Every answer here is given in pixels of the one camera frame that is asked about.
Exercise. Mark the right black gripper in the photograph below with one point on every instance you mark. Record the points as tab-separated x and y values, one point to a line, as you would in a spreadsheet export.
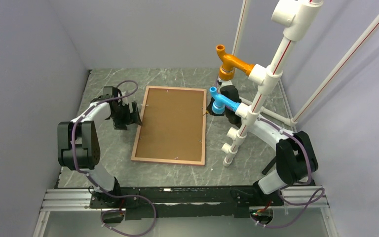
209	108

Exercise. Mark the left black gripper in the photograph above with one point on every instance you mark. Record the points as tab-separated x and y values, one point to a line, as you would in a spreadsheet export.
131	118

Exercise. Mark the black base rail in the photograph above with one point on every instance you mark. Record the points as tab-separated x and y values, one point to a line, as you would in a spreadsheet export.
196	201

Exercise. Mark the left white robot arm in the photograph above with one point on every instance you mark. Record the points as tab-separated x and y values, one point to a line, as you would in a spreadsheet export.
78	144

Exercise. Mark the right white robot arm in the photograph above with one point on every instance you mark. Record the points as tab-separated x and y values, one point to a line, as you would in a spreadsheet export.
295	159

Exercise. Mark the black flat bar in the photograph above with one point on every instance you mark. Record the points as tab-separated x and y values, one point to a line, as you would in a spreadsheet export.
269	166

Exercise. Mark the orange pipe fitting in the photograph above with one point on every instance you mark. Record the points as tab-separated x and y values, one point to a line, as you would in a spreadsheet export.
230	63

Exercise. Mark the pink picture frame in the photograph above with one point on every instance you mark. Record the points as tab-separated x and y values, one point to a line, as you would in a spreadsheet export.
174	126

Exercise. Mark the white diagonal pipe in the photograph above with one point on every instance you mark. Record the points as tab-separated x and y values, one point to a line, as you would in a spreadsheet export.
372	27

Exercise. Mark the white pvc pipe stand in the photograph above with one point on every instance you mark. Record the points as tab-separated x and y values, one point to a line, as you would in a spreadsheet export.
296	16

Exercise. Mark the blue pipe fitting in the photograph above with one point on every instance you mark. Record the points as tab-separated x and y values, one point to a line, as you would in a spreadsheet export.
220	102

